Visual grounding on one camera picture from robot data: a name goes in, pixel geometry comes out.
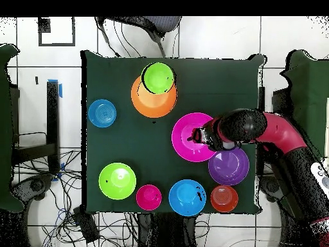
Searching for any small crimson bowl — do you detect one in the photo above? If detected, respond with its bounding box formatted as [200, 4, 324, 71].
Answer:
[135, 184, 163, 212]

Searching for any grey office chair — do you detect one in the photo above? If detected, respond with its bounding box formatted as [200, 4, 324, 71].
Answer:
[96, 16, 183, 57]

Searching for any small green bowl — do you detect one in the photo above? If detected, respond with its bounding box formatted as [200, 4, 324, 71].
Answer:
[140, 62, 177, 95]

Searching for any large orange bowl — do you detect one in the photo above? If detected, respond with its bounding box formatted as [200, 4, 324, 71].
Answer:
[130, 76, 178, 118]

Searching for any blue cup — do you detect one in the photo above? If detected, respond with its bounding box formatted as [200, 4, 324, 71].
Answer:
[87, 98, 117, 129]

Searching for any purple bowl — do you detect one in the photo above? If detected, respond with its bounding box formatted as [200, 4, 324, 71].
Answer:
[208, 147, 250, 187]

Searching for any green cloth on side table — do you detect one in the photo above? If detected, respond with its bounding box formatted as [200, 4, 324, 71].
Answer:
[0, 43, 25, 213]
[280, 50, 329, 160]

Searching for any tangle of cables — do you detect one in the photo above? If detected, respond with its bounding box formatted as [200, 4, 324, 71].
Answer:
[12, 150, 139, 247]

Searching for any orange cup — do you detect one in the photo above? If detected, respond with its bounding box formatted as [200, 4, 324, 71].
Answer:
[210, 185, 239, 214]

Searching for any black power strip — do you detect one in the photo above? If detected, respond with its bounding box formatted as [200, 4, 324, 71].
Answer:
[73, 205, 100, 244]

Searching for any large green bowl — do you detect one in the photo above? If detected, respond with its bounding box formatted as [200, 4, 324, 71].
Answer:
[98, 162, 137, 201]

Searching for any black metal frame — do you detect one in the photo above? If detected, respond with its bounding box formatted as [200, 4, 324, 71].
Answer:
[256, 86, 292, 176]
[11, 80, 61, 176]

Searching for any blue bowl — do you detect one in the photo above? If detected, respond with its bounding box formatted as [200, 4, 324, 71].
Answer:
[168, 179, 207, 217]

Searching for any large pink bowl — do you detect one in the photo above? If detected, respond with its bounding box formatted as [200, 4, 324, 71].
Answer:
[171, 112, 218, 163]

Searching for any dark green tablecloth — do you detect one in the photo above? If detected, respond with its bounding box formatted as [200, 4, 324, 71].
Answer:
[80, 50, 265, 215]

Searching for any black chair base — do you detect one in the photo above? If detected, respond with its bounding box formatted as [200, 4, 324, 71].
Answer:
[11, 174, 55, 201]
[259, 176, 286, 204]

